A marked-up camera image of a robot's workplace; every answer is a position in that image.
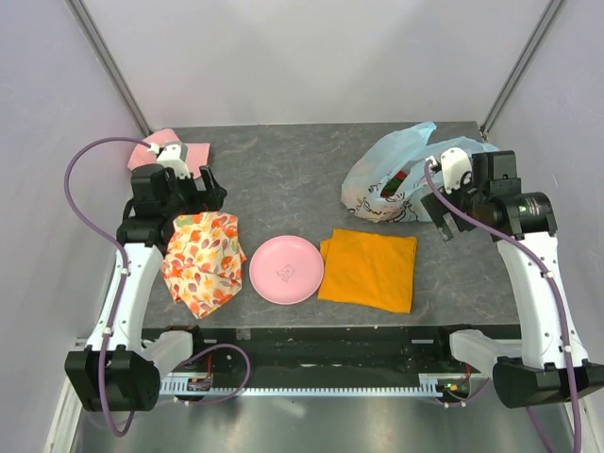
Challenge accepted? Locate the light blue plastic bag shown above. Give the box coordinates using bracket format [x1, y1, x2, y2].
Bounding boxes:
[341, 122, 497, 223]

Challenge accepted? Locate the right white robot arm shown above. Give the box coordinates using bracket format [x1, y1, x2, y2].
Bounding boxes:
[421, 147, 603, 409]

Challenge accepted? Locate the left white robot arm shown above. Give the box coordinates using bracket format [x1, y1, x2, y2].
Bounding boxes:
[64, 164, 227, 412]

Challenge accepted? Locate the pink cap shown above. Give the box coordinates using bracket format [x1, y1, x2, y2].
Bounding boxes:
[127, 128, 210, 177]

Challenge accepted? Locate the floral patterned cloth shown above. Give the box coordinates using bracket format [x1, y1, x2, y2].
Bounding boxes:
[161, 211, 246, 319]

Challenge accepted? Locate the orange folded cloth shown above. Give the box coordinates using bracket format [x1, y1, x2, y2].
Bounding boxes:
[318, 228, 417, 314]

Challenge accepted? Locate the pink plate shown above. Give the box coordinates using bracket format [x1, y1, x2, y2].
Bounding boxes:
[249, 235, 324, 306]

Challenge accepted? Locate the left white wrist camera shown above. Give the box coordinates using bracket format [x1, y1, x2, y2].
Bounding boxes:
[147, 142, 191, 179]

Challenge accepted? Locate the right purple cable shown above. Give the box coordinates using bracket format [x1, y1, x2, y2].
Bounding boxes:
[423, 159, 584, 453]

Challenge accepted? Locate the purple cable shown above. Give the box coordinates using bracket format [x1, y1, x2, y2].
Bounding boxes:
[423, 159, 584, 453]
[64, 136, 157, 438]

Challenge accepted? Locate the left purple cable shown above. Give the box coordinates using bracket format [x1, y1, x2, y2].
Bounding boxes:
[64, 136, 157, 438]

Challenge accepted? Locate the slotted cable duct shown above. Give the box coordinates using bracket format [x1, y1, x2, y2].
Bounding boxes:
[159, 373, 468, 397]

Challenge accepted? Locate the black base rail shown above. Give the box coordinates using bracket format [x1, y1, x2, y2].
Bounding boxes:
[141, 325, 473, 378]

